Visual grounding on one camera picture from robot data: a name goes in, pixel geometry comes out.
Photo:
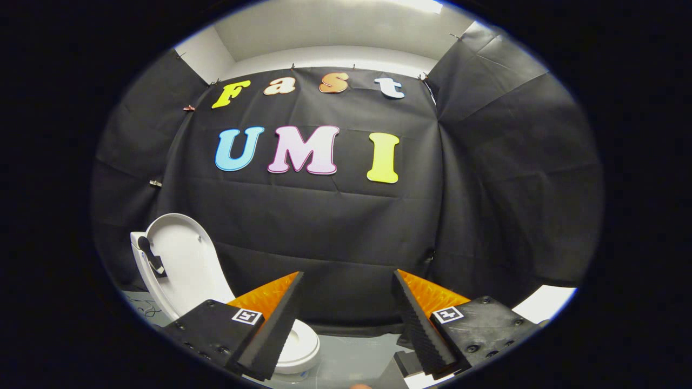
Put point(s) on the black backdrop cloth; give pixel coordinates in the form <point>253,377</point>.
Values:
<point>324,227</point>

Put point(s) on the small dark clip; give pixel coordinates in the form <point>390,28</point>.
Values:
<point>456,37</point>

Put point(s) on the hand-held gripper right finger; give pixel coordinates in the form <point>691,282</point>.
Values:
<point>419,332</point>

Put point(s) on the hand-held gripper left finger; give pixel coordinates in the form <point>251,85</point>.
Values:
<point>278,332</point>

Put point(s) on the white toilet seat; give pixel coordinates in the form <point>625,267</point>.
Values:
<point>308,348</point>

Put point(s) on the white toilet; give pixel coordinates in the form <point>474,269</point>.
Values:
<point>136,249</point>

